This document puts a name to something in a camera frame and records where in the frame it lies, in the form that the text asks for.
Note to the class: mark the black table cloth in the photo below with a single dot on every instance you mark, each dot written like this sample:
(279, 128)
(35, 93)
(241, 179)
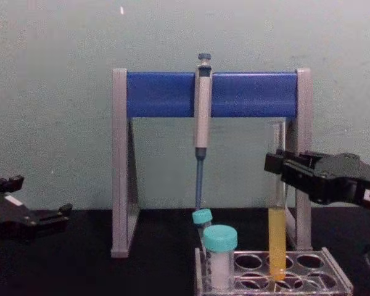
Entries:
(80, 265)

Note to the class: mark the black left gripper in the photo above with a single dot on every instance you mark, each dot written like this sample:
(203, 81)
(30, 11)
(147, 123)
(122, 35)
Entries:
(9, 220)

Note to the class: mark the grey pipette with blue tip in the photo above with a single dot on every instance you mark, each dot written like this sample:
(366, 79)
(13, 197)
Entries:
(202, 123)

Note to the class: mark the clear plastic tube rack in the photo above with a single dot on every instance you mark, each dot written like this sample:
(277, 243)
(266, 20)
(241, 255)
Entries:
(323, 279)

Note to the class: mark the glass tube with yellow liquid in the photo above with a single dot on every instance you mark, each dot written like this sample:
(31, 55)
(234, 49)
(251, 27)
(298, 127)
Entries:
(277, 240)

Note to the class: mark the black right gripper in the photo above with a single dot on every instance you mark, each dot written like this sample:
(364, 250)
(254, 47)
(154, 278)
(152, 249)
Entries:
(345, 179)

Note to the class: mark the grey stand with blue bar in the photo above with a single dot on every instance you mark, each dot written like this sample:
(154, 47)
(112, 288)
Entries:
(249, 94)

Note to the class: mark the small teal-capped tube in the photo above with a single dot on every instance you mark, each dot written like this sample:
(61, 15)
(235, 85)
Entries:
(202, 216)

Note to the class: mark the large teal-capped tube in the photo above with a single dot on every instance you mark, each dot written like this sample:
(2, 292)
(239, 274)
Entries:
(220, 237)

